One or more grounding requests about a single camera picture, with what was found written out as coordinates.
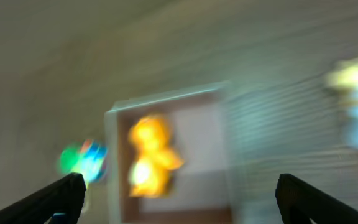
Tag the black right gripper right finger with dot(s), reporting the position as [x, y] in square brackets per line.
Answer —
[301, 203]

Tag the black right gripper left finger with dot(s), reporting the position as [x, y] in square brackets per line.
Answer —
[59, 202]

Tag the green round toy disc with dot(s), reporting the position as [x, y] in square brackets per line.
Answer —
[68, 158]

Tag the colourful puzzle cube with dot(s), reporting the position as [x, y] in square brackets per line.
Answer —
[92, 161]

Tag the orange dinosaur toy figure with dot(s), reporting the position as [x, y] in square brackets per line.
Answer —
[155, 158]

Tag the white square cardboard box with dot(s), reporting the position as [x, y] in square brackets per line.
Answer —
[200, 190]

